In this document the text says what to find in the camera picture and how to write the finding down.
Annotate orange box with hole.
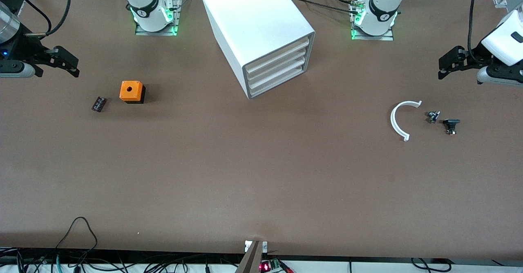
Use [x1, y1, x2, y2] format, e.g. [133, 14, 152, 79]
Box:
[119, 81, 146, 104]

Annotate white curved plastic arc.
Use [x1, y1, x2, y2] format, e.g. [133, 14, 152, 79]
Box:
[390, 100, 422, 142]

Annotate circuit board with red light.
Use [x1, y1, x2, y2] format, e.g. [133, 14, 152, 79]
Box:
[259, 259, 293, 273]

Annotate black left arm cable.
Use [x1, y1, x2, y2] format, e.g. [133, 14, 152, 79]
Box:
[468, 0, 481, 63]

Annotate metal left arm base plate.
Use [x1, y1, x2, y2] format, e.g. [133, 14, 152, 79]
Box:
[349, 0, 395, 41]

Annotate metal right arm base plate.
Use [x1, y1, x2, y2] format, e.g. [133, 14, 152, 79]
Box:
[135, 0, 183, 36]

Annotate black cable behind cabinet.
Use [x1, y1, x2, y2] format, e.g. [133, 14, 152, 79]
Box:
[288, 0, 362, 14]

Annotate black looped cable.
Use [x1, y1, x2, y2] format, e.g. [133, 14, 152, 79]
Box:
[55, 217, 98, 261]

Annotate black cable at table edge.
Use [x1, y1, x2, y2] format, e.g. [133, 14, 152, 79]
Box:
[411, 258, 450, 273]

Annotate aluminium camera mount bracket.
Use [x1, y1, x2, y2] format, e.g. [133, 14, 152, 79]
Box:
[235, 240, 268, 273]

